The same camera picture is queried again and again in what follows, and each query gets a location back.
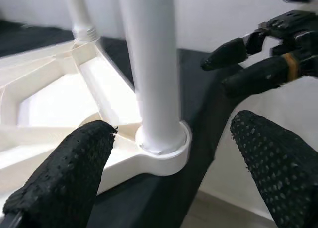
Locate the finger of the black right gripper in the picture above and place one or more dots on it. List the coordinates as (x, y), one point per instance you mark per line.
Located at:
(258, 76)
(226, 55)

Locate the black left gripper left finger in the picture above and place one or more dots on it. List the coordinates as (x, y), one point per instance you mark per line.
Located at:
(67, 175)

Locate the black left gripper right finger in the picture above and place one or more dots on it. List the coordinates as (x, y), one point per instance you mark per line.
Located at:
(285, 175)

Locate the white plastic table top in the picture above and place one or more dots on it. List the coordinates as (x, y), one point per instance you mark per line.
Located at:
(62, 89)

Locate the black table cloth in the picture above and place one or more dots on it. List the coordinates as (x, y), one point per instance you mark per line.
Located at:
(174, 200)

